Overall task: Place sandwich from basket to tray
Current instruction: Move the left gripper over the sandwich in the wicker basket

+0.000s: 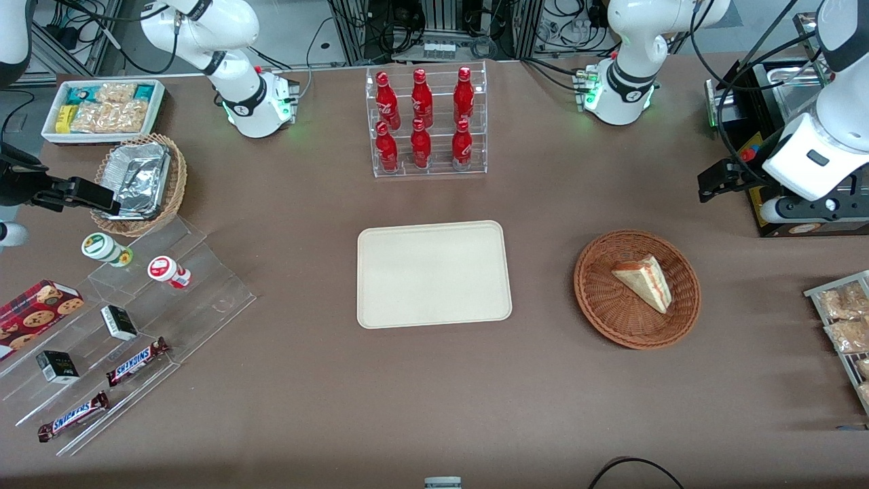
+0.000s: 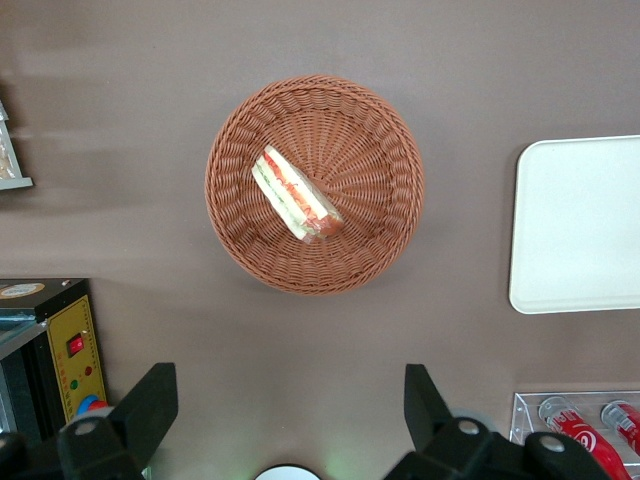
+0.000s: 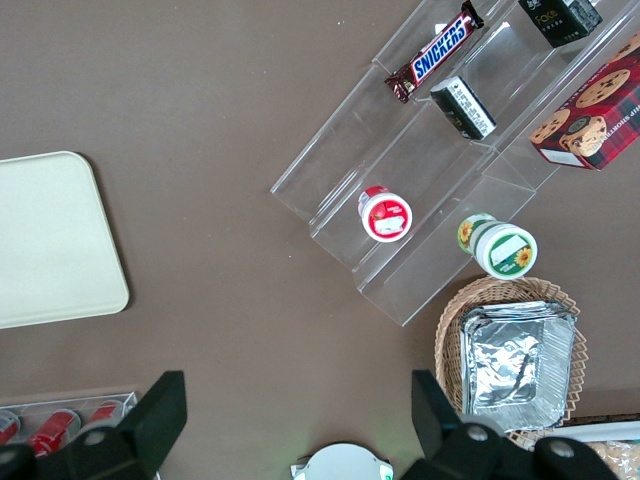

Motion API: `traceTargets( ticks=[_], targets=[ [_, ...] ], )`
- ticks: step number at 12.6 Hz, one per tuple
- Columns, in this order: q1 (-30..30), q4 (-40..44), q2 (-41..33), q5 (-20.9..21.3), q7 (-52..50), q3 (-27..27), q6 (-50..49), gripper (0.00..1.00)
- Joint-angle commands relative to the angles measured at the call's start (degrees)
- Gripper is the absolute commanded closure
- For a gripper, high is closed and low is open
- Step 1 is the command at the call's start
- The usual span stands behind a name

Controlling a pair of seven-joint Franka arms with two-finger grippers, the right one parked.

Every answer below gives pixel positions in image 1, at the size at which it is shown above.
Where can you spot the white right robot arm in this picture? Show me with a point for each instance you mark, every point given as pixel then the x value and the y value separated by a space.
pixel 241 98

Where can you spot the clear bagged snack pack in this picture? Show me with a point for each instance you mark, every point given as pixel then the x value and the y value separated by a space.
pixel 848 336
pixel 845 302
pixel 863 369
pixel 865 394

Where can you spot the teal snack pack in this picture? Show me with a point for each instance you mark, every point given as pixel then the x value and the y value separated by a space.
pixel 144 92
pixel 80 94

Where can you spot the clear acrylic stepped shelf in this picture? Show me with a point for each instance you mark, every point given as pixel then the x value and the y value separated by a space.
pixel 204 285

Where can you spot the white snack bin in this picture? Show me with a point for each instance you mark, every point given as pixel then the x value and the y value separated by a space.
pixel 51 132

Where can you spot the red tartan cookie box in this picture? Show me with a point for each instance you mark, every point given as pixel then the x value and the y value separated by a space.
pixel 34 316

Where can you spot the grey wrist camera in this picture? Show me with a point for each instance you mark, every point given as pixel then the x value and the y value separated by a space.
pixel 768 212
pixel 10 235

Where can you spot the dark brown wicker basket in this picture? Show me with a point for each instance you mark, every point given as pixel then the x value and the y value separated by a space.
pixel 611 312

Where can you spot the yellow snack pack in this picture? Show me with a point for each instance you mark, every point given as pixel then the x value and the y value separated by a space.
pixel 65 119

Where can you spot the clear acrylic bottle rack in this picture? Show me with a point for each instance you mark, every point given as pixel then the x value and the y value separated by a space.
pixel 438 102

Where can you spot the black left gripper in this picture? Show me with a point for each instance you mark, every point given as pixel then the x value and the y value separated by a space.
pixel 745 172

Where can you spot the clear cracker pack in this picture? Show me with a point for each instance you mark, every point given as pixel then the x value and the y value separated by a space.
pixel 89 117
pixel 129 115
pixel 115 92

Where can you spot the light tan wicker basket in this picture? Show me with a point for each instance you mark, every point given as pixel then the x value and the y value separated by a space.
pixel 173 183

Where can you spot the right snack tray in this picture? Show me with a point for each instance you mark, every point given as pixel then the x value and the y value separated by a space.
pixel 815 293

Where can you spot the black food warmer case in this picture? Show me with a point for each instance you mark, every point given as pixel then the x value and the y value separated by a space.
pixel 787 88

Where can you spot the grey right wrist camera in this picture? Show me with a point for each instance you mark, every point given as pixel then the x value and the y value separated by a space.
pixel 10 235

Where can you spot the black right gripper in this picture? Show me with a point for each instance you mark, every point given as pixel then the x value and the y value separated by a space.
pixel 15 182

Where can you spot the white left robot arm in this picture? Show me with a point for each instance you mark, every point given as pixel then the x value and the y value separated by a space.
pixel 626 47

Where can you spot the small black carton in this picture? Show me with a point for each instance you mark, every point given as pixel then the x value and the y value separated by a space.
pixel 58 367
pixel 119 322

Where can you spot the green lid cup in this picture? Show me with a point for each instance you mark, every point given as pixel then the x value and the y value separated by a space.
pixel 102 247

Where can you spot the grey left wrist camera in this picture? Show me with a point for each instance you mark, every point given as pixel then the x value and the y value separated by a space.
pixel 768 212

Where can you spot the red cola bottle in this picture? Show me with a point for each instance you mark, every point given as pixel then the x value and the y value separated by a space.
pixel 421 98
pixel 462 148
pixel 421 148
pixel 387 151
pixel 464 95
pixel 387 102

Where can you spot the white power strip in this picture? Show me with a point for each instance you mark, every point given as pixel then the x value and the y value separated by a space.
pixel 439 50

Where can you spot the Snickers chocolate bar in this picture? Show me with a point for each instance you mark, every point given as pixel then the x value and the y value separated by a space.
pixel 73 416
pixel 138 362

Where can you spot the red lid cup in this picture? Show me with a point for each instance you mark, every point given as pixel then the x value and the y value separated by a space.
pixel 164 269

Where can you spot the aluminium frame rack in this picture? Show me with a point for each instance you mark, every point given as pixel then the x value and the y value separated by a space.
pixel 441 17

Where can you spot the triangle sandwich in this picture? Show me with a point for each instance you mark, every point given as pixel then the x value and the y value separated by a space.
pixel 648 282

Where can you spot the beige rectangular tray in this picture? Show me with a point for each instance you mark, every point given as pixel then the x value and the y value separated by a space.
pixel 434 275

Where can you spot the stack of foil trays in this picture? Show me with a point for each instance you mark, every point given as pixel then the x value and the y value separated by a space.
pixel 139 176

